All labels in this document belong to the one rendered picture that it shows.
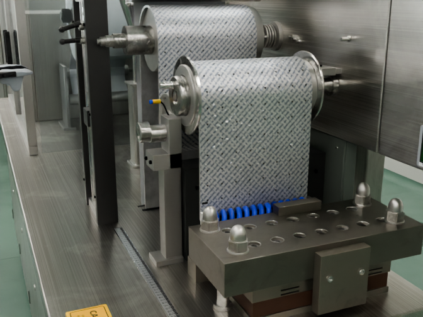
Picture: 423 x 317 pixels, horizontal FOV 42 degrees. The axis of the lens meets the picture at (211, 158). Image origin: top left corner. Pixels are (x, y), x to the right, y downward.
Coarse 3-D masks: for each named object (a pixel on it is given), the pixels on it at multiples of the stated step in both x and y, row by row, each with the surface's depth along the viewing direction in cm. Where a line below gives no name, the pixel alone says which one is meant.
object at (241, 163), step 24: (264, 120) 104; (288, 120) 106; (216, 144) 102; (240, 144) 104; (264, 144) 106; (288, 144) 108; (216, 168) 103; (240, 168) 105; (264, 168) 107; (288, 168) 109; (216, 192) 104; (240, 192) 106; (264, 192) 109; (288, 192) 111
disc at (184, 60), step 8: (184, 56) 102; (176, 64) 106; (184, 64) 102; (192, 64) 98; (192, 72) 99; (200, 88) 97; (200, 96) 97; (200, 104) 97; (200, 112) 98; (184, 128) 106; (192, 128) 102
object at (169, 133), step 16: (160, 128) 106; (176, 128) 106; (176, 144) 107; (160, 160) 106; (176, 160) 107; (160, 176) 110; (176, 176) 109; (160, 192) 111; (176, 192) 110; (160, 208) 113; (176, 208) 111; (160, 224) 114; (176, 224) 112; (176, 240) 113; (160, 256) 114; (176, 256) 114
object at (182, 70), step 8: (176, 72) 105; (184, 72) 101; (312, 72) 108; (192, 80) 98; (312, 80) 107; (192, 88) 98; (312, 88) 107; (192, 96) 99; (312, 96) 108; (192, 104) 99; (312, 104) 109; (192, 112) 100; (184, 120) 104; (192, 120) 101
